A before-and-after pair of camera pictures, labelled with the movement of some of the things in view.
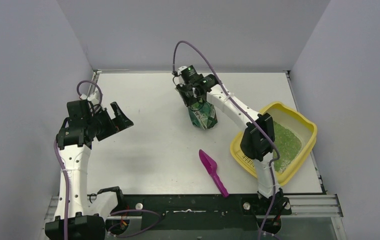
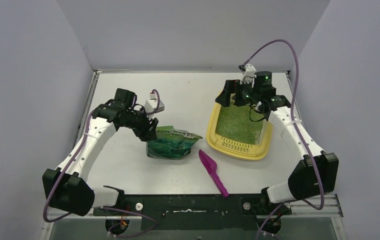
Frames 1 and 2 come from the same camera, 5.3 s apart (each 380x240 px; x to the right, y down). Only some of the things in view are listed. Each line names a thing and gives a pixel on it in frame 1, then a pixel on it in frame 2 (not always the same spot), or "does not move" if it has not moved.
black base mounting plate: [199, 212] does not move
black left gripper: [120, 121] -> [148, 131]
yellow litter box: [307, 131] -> [224, 146]
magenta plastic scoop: [211, 167] does not move
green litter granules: [288, 144] -> [234, 122]
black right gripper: [191, 96] -> [238, 93]
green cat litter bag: [203, 115] -> [171, 143]
